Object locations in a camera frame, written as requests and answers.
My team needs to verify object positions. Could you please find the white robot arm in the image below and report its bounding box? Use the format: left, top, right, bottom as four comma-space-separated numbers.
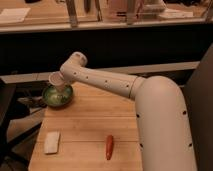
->
60, 52, 197, 171

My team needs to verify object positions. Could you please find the green ceramic bowl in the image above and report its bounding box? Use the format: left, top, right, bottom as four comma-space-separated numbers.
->
42, 85, 73, 107

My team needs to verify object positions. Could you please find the wooden cutting board table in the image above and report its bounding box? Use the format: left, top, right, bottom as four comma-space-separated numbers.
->
29, 83, 142, 171

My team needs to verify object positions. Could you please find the white sponge block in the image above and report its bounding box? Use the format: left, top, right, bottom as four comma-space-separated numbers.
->
44, 132, 60, 154

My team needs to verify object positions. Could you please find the dark chair right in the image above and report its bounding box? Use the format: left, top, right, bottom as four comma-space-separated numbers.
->
184, 43, 213, 171

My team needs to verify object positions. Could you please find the white paper sheet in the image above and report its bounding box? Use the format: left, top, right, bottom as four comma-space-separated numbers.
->
0, 8, 30, 24

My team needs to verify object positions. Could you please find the metal frame post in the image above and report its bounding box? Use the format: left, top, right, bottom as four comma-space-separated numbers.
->
66, 0, 78, 27

